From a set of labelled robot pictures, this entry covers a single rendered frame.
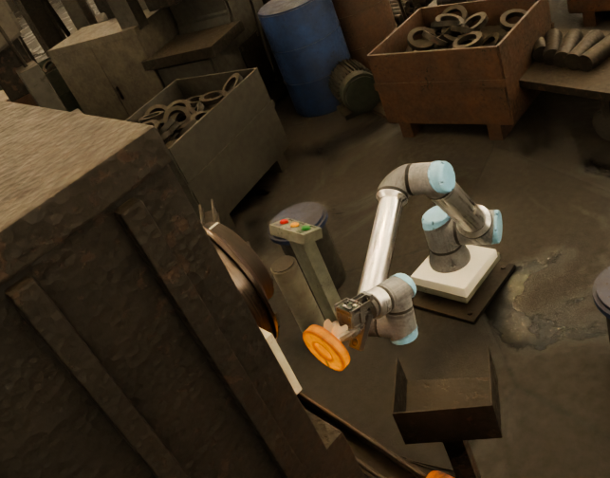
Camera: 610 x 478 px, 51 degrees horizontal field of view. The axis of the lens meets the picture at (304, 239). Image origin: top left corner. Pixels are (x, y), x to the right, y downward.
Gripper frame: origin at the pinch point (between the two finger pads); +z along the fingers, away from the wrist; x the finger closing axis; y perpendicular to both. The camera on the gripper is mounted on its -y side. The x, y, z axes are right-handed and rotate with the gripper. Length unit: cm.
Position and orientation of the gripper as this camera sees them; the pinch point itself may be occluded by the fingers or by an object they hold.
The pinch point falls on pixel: (323, 342)
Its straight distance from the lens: 185.6
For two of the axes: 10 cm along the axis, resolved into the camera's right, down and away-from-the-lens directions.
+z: -7.4, 3.7, -5.7
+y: -1.4, -9.0, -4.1
